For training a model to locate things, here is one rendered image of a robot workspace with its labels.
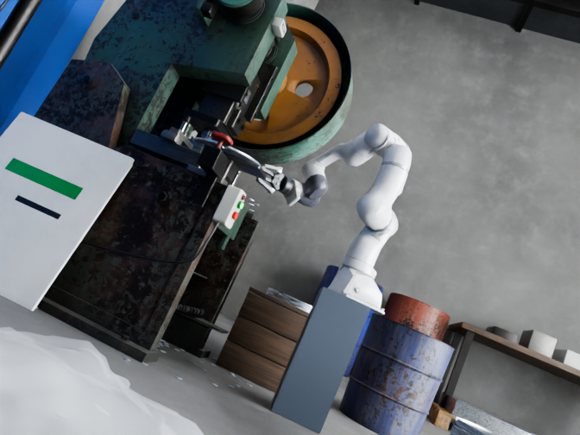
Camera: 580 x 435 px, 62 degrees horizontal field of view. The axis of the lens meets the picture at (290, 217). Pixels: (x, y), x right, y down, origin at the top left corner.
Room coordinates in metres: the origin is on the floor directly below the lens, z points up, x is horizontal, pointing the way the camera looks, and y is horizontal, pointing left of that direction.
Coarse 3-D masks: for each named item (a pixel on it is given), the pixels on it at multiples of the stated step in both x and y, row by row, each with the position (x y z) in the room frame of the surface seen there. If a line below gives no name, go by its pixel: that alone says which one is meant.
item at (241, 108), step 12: (252, 84) 1.91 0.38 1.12; (216, 96) 1.86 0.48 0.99; (252, 96) 1.97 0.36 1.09; (204, 108) 1.86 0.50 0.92; (216, 108) 1.85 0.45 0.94; (228, 108) 1.84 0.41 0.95; (240, 108) 1.88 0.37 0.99; (228, 120) 1.86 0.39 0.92; (240, 120) 1.86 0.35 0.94; (228, 132) 1.93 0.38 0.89; (240, 132) 1.95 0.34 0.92
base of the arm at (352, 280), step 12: (348, 264) 1.72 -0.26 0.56; (360, 264) 1.70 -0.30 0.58; (336, 276) 1.75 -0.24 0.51; (348, 276) 1.70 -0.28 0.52; (360, 276) 1.70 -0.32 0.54; (372, 276) 1.72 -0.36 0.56; (336, 288) 1.71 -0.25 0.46; (348, 288) 1.69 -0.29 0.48; (360, 288) 1.69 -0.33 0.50; (372, 288) 1.70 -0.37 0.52; (360, 300) 1.67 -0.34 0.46; (372, 300) 1.70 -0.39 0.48; (384, 312) 1.71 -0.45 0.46
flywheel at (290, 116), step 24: (288, 24) 2.26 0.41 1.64; (312, 24) 2.23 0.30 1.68; (312, 48) 2.25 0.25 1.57; (288, 72) 2.27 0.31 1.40; (312, 72) 2.24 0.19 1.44; (336, 72) 2.18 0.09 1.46; (288, 96) 2.25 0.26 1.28; (312, 96) 2.23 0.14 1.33; (336, 96) 2.17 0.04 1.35; (264, 120) 2.27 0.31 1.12; (288, 120) 2.24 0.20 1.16; (312, 120) 2.18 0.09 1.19; (240, 144) 2.31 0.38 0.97; (264, 144) 2.22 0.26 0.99; (288, 144) 2.23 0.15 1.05
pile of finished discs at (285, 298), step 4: (268, 288) 2.22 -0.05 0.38; (272, 288) 2.18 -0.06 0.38; (268, 292) 2.19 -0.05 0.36; (272, 292) 2.17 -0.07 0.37; (276, 292) 2.15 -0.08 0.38; (272, 296) 2.16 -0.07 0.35; (276, 296) 2.14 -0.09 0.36; (280, 296) 2.13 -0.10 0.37; (284, 296) 2.12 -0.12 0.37; (288, 296) 2.11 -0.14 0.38; (284, 300) 2.11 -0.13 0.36; (288, 300) 2.11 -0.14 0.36; (292, 300) 2.19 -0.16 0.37; (296, 300) 2.10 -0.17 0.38; (292, 304) 2.19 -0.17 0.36; (296, 304) 2.10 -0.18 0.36; (300, 304) 2.10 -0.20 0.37; (304, 304) 2.10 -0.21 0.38; (300, 308) 2.10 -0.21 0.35; (304, 308) 2.10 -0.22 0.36; (308, 308) 2.11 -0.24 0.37; (308, 312) 2.11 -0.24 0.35
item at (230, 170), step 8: (224, 152) 1.84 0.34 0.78; (232, 160) 1.84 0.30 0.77; (240, 160) 1.81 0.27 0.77; (232, 168) 1.87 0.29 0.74; (240, 168) 1.92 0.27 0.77; (248, 168) 1.87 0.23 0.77; (256, 168) 1.81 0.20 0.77; (224, 176) 1.84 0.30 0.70; (232, 176) 1.90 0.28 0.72; (256, 176) 1.93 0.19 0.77; (264, 176) 1.89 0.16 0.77
